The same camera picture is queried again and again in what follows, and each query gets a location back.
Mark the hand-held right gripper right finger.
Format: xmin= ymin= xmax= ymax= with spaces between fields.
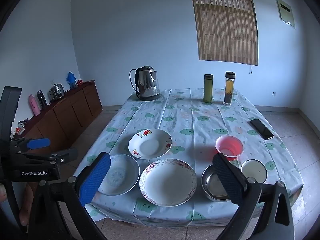
xmin=212 ymin=152 xmax=294 ymax=240

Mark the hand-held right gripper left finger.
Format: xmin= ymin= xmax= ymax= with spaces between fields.
xmin=27 ymin=152 xmax=111 ymax=240

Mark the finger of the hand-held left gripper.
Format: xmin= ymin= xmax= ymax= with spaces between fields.
xmin=10 ymin=137 xmax=51 ymax=153
xmin=24 ymin=148 xmax=78 ymax=165

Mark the stainless steel bowl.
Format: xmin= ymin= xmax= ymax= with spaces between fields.
xmin=201 ymin=164 xmax=232 ymax=202

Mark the white enamel bowl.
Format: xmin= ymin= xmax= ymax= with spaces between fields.
xmin=240 ymin=159 xmax=268 ymax=184

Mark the blue patterned white bowl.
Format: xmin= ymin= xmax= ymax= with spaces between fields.
xmin=96 ymin=154 xmax=140 ymax=197

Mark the red plastic bowl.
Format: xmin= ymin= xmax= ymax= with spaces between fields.
xmin=215 ymin=135 xmax=244 ymax=162

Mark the large floral rim plate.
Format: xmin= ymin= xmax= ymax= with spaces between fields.
xmin=139 ymin=158 xmax=198 ymax=207

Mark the red flower white plate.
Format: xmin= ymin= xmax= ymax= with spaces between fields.
xmin=128 ymin=128 xmax=173 ymax=159

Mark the brown wooden sideboard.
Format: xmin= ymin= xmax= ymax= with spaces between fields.
xmin=12 ymin=79 xmax=103 ymax=155

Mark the pink thermos flask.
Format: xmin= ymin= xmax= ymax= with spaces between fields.
xmin=28 ymin=94 xmax=41 ymax=117

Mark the black thermos flask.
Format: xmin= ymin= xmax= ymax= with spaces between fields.
xmin=37 ymin=90 xmax=48 ymax=107

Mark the stainless steel cooking pot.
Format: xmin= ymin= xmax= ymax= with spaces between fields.
xmin=49 ymin=83 xmax=65 ymax=102

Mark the black smartphone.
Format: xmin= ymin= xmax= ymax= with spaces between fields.
xmin=250 ymin=119 xmax=275 ymax=140

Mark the green cloud print tablecloth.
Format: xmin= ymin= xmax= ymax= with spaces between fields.
xmin=72 ymin=88 xmax=304 ymax=228

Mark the blue thermos jug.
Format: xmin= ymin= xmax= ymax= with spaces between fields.
xmin=66 ymin=71 xmax=77 ymax=89

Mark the glass tea bottle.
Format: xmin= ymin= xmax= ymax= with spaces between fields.
xmin=223 ymin=71 xmax=236 ymax=105

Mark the green thermos bottle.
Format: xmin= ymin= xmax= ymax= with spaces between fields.
xmin=203 ymin=74 xmax=213 ymax=103

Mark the black kettle base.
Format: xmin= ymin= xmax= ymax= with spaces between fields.
xmin=136 ymin=92 xmax=161 ymax=102

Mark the stainless steel electric kettle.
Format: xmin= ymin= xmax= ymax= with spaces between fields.
xmin=129 ymin=65 xmax=160 ymax=98

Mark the bamboo window blind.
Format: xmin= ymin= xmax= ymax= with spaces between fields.
xmin=189 ymin=0 xmax=259 ymax=67

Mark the white wall panel box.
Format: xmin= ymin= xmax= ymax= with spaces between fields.
xmin=274 ymin=0 xmax=296 ymax=29

